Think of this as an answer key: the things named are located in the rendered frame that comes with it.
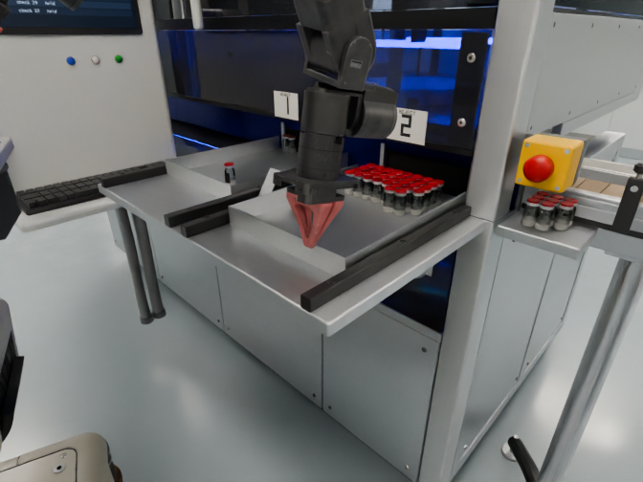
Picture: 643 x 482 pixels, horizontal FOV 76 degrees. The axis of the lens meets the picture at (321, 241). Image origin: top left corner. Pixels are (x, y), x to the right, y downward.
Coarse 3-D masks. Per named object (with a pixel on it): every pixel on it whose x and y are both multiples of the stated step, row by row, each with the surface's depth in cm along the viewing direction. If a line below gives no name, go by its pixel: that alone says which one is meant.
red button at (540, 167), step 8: (528, 160) 61; (536, 160) 60; (544, 160) 60; (528, 168) 61; (536, 168) 60; (544, 168) 60; (552, 168) 60; (528, 176) 62; (536, 176) 61; (544, 176) 60
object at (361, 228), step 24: (336, 192) 85; (240, 216) 68; (264, 216) 74; (288, 216) 74; (312, 216) 74; (336, 216) 74; (360, 216) 74; (384, 216) 74; (408, 216) 74; (432, 216) 69; (264, 240) 65; (288, 240) 61; (336, 240) 66; (360, 240) 66; (384, 240) 59; (312, 264) 59; (336, 264) 55
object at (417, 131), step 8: (400, 112) 77; (408, 112) 76; (416, 112) 75; (424, 112) 74; (400, 120) 78; (408, 120) 77; (416, 120) 75; (424, 120) 74; (400, 128) 78; (408, 128) 77; (416, 128) 76; (424, 128) 75; (392, 136) 80; (400, 136) 79; (416, 136) 76; (424, 136) 75; (424, 144) 76
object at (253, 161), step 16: (240, 144) 108; (256, 144) 112; (272, 144) 116; (176, 160) 97; (192, 160) 100; (208, 160) 103; (224, 160) 106; (240, 160) 106; (256, 160) 106; (272, 160) 106; (288, 160) 106; (176, 176) 93; (192, 176) 88; (208, 176) 84; (224, 176) 94; (240, 176) 94; (256, 176) 94; (224, 192) 81
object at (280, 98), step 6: (276, 96) 100; (282, 96) 98; (288, 96) 97; (294, 96) 96; (276, 102) 101; (282, 102) 99; (294, 102) 96; (276, 108) 101; (282, 108) 100; (294, 108) 97; (276, 114) 102; (282, 114) 100; (294, 114) 97
